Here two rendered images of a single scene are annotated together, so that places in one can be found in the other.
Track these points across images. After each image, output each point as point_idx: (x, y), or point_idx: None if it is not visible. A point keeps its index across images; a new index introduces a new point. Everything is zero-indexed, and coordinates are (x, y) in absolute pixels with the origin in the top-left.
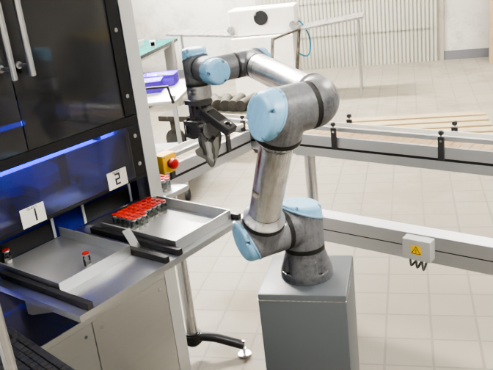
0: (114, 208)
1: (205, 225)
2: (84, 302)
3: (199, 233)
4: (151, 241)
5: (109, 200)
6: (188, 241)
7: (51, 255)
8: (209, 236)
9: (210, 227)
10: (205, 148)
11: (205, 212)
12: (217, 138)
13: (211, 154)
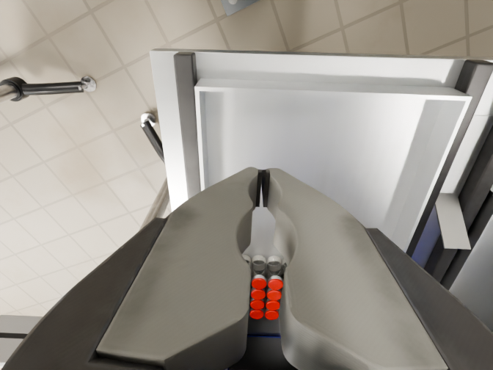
0: (273, 341)
1: (323, 89)
2: None
3: (352, 86)
4: (440, 174)
5: (281, 359)
6: (406, 88)
7: (490, 309)
8: (328, 66)
9: (299, 84)
10: (407, 283)
11: (207, 172)
12: (134, 335)
13: (298, 211)
